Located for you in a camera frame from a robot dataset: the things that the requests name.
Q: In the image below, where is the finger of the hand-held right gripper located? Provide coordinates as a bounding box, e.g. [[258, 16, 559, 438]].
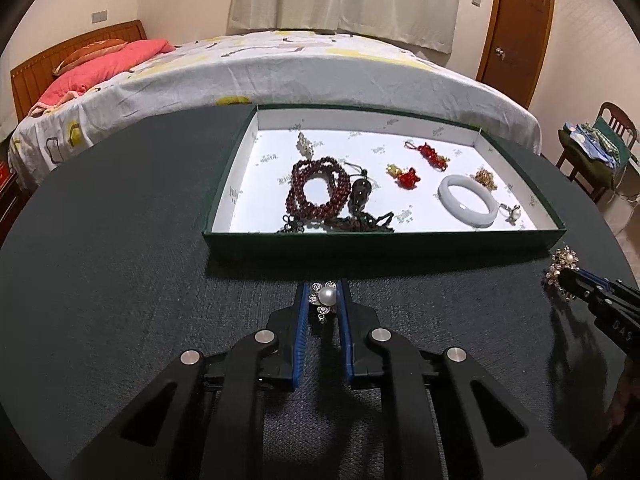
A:
[[575, 267, 640, 306], [556, 269, 608, 317]]

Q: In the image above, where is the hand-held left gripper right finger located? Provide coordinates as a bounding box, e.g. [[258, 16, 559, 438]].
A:
[[336, 278, 588, 480]]

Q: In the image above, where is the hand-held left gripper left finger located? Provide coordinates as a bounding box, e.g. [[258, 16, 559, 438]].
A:
[[65, 280, 308, 480]]

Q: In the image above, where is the gold pearl flower brooch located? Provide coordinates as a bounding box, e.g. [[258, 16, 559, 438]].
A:
[[542, 246, 581, 302]]

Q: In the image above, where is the silver pearl rhinestone brooch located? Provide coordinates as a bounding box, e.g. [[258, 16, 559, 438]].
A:
[[306, 280, 337, 322]]

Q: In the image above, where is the dark green jewelry box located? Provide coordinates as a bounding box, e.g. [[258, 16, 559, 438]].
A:
[[201, 104, 567, 267]]

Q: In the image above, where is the rose gold chain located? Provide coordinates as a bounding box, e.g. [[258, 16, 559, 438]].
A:
[[470, 167, 500, 193]]

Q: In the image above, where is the dark red bead bracelet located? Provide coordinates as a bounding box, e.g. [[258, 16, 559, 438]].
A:
[[284, 156, 351, 222]]

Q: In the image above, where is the small red knot charm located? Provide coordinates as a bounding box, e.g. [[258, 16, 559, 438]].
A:
[[385, 162, 421, 190]]

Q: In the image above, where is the white jade bangle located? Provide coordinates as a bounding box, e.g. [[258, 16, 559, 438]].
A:
[[437, 174, 500, 231]]

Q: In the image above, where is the large red knot charm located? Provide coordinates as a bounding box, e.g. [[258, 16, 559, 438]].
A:
[[404, 141, 451, 172]]

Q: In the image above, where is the person's right hand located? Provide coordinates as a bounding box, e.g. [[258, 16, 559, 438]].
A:
[[609, 360, 640, 441]]

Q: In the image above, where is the dark pendant with tassel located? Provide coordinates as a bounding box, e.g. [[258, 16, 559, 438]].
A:
[[276, 162, 397, 235]]

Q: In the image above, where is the pile of clothes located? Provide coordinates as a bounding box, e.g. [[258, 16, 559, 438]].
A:
[[559, 119, 632, 171]]

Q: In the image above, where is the wooden chair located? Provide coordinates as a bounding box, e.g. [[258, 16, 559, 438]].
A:
[[555, 101, 640, 206]]

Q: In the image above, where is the bed with patterned sheet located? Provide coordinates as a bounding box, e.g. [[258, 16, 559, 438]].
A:
[[7, 29, 543, 196]]

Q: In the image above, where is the brown wooden door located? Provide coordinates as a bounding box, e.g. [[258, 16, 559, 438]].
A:
[[475, 0, 557, 108]]

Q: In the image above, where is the wooden bedside shelf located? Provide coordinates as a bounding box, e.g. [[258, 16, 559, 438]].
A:
[[0, 160, 31, 241]]

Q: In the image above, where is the pink pillow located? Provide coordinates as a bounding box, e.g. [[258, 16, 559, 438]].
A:
[[27, 39, 177, 116]]

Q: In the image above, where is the orange pillow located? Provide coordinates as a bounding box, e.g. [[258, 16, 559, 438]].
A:
[[52, 39, 128, 77]]

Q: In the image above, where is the wooden headboard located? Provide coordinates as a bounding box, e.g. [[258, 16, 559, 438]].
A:
[[10, 20, 148, 123]]

